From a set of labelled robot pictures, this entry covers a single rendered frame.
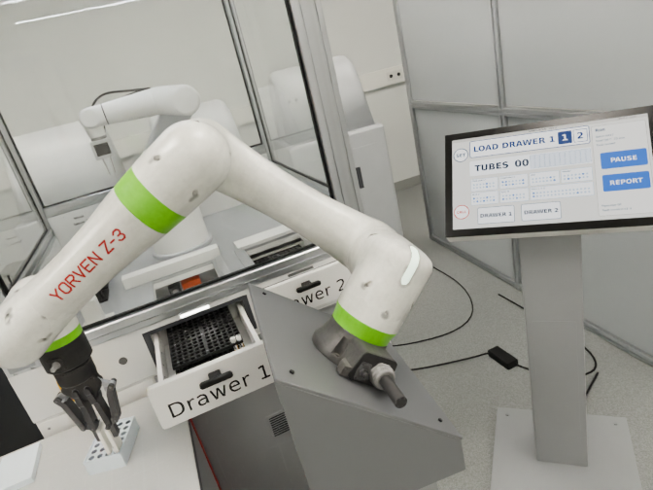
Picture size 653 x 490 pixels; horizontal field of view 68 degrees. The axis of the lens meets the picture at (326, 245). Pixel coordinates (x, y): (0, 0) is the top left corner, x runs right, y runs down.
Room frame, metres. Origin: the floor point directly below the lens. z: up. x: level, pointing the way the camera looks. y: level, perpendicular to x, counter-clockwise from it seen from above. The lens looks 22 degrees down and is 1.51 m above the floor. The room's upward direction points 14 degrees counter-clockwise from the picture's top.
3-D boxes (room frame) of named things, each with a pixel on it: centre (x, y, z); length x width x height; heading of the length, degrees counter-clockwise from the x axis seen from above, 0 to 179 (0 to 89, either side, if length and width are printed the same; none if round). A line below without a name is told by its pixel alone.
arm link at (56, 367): (0.88, 0.57, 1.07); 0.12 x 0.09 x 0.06; 1
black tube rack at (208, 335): (1.13, 0.37, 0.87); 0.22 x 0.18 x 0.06; 17
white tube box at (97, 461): (0.93, 0.60, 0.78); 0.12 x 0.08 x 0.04; 1
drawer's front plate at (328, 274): (1.28, 0.09, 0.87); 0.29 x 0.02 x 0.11; 107
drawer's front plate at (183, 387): (0.93, 0.32, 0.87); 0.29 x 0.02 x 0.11; 107
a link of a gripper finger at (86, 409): (0.88, 0.58, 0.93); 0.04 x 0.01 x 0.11; 1
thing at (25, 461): (0.94, 0.84, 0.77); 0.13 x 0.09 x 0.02; 17
